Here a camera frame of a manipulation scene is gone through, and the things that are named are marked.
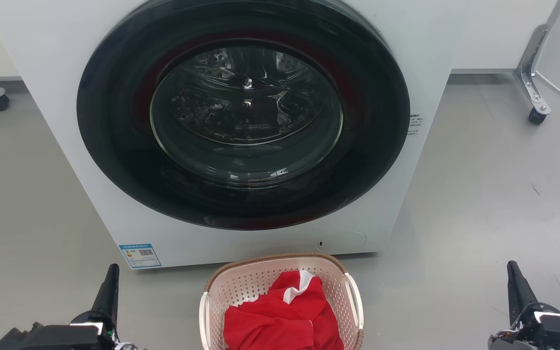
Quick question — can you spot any round black washing machine door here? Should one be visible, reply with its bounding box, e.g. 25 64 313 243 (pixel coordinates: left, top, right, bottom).
77 0 411 231

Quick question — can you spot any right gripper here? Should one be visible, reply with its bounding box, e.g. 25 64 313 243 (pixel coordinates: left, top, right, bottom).
488 261 560 350

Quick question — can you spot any red garment with white trim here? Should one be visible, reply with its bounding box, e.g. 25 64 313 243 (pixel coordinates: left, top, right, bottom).
223 270 345 350

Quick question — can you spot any blue energy label sticker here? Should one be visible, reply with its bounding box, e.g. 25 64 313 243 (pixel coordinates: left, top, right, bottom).
119 243 162 269

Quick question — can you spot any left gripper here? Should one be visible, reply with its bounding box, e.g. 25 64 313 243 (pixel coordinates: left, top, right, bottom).
70 264 137 350

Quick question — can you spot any white front-load washing machine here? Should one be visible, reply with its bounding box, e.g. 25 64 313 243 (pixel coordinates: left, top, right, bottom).
0 0 470 270

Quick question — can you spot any beige perforated plastic laundry basket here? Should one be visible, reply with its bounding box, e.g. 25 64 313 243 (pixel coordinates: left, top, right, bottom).
199 252 365 350

